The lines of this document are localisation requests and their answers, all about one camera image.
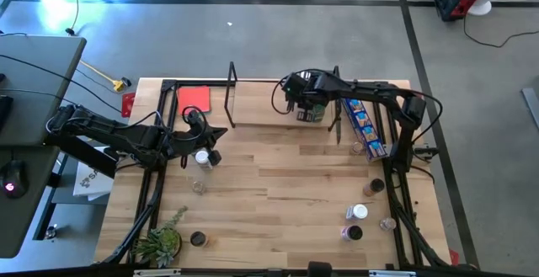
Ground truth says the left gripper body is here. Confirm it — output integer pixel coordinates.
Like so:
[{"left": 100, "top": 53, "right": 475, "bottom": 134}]
[{"left": 168, "top": 125, "right": 211, "bottom": 158}]

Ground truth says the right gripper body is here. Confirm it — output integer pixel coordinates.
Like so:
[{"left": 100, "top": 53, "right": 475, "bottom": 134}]
[{"left": 301, "top": 72, "right": 340, "bottom": 104}]

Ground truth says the black-lid orange spice jar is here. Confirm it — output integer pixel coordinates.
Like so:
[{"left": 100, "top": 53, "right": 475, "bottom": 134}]
[{"left": 189, "top": 231, "right": 211, "bottom": 248}]

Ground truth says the black-lid red-brown spice jar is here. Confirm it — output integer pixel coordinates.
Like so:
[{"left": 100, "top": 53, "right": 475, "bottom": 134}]
[{"left": 362, "top": 178, "right": 386, "bottom": 198}]

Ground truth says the black-lid purple-label spice jar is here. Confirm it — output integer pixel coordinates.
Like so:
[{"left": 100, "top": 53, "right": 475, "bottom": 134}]
[{"left": 340, "top": 225, "right": 364, "bottom": 242}]

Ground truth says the red paper folder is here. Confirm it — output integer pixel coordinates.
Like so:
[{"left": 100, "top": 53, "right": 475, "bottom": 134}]
[{"left": 176, "top": 85, "right": 211, "bottom": 116}]

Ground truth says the black kitchen knife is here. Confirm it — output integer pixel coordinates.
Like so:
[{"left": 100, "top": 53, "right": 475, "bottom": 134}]
[{"left": 334, "top": 97, "right": 343, "bottom": 145}]

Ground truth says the blue cracker box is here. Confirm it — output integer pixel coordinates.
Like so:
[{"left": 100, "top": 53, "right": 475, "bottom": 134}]
[{"left": 341, "top": 97, "right": 388, "bottom": 162}]

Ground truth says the potted succulent plant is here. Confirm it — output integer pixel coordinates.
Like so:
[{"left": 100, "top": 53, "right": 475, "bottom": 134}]
[{"left": 131, "top": 204, "right": 189, "bottom": 269}]

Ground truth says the black diagonal beam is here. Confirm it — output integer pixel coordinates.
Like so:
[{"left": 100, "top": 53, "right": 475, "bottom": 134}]
[{"left": 44, "top": 136, "right": 118, "bottom": 179}]

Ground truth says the white printed paper sheet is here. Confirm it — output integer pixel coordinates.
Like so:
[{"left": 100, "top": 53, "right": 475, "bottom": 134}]
[{"left": 72, "top": 161, "right": 115, "bottom": 202}]

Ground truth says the person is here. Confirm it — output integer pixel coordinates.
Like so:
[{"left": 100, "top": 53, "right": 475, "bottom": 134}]
[{"left": 307, "top": 261, "right": 334, "bottom": 277}]

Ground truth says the grey office desk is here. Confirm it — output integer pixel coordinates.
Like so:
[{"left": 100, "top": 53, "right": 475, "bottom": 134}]
[{"left": 0, "top": 35, "right": 88, "bottom": 259}]

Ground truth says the black computer mouse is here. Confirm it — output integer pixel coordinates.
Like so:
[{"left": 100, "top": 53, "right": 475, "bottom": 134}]
[{"left": 0, "top": 158, "right": 29, "bottom": 200}]

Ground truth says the black keyboard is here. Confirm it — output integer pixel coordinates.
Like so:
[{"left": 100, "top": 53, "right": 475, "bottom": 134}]
[{"left": 0, "top": 94, "right": 13, "bottom": 131}]

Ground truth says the grey metal bar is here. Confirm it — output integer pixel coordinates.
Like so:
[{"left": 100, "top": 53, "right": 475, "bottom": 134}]
[{"left": 520, "top": 86, "right": 539, "bottom": 131}]

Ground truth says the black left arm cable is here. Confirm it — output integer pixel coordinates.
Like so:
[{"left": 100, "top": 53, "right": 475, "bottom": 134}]
[{"left": 180, "top": 105, "right": 209, "bottom": 133}]

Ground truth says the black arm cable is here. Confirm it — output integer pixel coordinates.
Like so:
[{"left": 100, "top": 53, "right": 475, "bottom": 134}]
[
  {"left": 271, "top": 77, "right": 298, "bottom": 116},
  {"left": 180, "top": 105, "right": 209, "bottom": 133}
]

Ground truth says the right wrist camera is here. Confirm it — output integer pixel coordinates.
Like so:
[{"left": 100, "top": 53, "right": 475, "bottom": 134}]
[{"left": 280, "top": 73, "right": 307, "bottom": 98}]

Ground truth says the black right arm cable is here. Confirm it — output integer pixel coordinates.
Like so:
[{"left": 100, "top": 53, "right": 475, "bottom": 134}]
[{"left": 271, "top": 77, "right": 298, "bottom": 116}]

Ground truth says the wooden shelf with black frame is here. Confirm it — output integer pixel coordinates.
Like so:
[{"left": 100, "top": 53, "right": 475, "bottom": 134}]
[{"left": 224, "top": 61, "right": 343, "bottom": 134}]

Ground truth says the black metal rig frame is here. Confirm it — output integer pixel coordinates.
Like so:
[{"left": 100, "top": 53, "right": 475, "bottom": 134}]
[{"left": 99, "top": 77, "right": 458, "bottom": 277}]

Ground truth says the yellow extension cable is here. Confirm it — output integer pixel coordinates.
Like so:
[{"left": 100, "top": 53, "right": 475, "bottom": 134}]
[{"left": 78, "top": 59, "right": 125, "bottom": 93}]

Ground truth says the silver bracket strip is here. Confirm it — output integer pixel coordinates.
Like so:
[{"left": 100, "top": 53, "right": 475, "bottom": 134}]
[
  {"left": 133, "top": 268, "right": 182, "bottom": 277},
  {"left": 368, "top": 269, "right": 417, "bottom": 277}
]

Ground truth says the black desk cable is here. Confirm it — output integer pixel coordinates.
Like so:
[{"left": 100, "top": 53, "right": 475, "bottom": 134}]
[
  {"left": 0, "top": 88, "right": 64, "bottom": 101},
  {"left": 0, "top": 53, "right": 125, "bottom": 116}
]

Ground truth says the long black floor cable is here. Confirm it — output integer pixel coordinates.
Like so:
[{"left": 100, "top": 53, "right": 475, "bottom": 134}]
[{"left": 462, "top": 13, "right": 539, "bottom": 49}]

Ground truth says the black floor cable with plug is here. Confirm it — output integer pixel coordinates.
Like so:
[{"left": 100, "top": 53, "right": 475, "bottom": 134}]
[{"left": 65, "top": 0, "right": 81, "bottom": 36}]

